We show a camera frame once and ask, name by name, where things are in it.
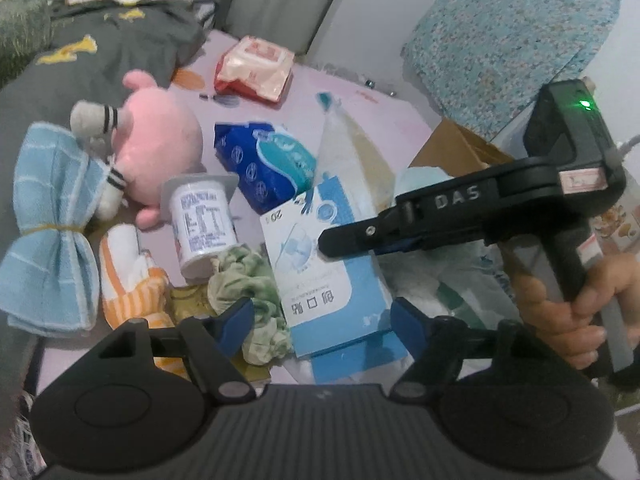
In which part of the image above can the orange striped cloth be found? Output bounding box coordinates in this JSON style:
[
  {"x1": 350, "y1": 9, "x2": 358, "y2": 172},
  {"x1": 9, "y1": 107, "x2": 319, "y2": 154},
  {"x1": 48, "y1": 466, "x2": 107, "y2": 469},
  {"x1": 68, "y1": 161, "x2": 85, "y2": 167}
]
[{"x1": 98, "y1": 223, "x2": 189, "y2": 378}]

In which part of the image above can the green scrunchie cloth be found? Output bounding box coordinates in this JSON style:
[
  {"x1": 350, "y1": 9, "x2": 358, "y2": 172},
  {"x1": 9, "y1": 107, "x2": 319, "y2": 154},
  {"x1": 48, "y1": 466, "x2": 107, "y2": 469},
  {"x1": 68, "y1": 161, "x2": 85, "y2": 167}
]
[{"x1": 207, "y1": 245, "x2": 293, "y2": 366}]

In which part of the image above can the green floral pillow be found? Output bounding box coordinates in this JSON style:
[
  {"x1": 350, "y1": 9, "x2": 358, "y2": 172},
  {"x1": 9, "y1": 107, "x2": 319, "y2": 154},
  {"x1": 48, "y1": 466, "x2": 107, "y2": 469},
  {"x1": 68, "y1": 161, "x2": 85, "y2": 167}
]
[{"x1": 1, "y1": 0, "x2": 51, "y2": 86}]

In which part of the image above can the person's right hand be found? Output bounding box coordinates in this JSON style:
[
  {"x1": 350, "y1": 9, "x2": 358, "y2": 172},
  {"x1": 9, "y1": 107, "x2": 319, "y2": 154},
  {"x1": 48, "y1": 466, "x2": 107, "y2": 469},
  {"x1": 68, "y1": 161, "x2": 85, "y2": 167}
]
[{"x1": 506, "y1": 254, "x2": 639, "y2": 370}]

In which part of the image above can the blue tissue pack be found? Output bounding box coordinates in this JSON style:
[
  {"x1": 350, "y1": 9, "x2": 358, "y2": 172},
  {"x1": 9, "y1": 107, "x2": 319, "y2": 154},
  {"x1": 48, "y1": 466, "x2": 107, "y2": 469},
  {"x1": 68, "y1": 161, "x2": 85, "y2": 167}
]
[{"x1": 214, "y1": 122, "x2": 316, "y2": 214}]

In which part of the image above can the white yogurt cup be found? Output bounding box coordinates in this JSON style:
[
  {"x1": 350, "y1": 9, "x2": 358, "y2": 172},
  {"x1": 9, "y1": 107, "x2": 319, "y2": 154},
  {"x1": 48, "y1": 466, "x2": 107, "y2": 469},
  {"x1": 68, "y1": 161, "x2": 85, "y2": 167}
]
[{"x1": 160, "y1": 174, "x2": 239, "y2": 281}]

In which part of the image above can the blue checked towel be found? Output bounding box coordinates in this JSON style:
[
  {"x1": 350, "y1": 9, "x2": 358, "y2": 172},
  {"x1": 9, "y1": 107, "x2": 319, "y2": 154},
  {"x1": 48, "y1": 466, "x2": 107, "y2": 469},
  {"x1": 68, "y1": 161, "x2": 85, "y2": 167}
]
[{"x1": 1, "y1": 122, "x2": 108, "y2": 337}]

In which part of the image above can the cardboard box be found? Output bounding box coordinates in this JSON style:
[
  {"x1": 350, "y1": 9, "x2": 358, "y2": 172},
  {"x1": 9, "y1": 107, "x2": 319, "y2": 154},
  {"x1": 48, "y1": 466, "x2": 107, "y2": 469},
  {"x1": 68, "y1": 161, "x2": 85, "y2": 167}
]
[{"x1": 410, "y1": 118, "x2": 514, "y2": 178}]

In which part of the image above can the teal patterned cushion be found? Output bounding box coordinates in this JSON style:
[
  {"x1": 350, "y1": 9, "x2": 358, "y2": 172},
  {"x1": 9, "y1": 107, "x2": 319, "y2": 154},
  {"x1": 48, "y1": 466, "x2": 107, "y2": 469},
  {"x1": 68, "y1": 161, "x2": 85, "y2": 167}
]
[{"x1": 402, "y1": 0, "x2": 620, "y2": 140}]

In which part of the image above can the pink wet wipes pack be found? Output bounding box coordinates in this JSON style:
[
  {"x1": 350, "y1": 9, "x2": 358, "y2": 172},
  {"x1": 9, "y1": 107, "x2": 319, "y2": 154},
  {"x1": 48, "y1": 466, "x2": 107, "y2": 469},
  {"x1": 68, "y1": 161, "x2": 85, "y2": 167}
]
[{"x1": 214, "y1": 36, "x2": 295, "y2": 105}]

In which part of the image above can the pink plush doll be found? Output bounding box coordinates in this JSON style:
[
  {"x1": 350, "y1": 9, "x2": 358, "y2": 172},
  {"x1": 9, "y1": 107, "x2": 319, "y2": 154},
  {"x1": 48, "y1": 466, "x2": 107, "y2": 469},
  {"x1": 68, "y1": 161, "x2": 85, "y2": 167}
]
[{"x1": 70, "y1": 70, "x2": 203, "y2": 230}]

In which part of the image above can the dark grey dog-print blanket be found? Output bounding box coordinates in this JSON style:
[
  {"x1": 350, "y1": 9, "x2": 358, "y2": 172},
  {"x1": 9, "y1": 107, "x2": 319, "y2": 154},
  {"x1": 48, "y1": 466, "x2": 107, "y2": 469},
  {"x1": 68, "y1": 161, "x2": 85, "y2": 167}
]
[{"x1": 0, "y1": 0, "x2": 222, "y2": 391}]

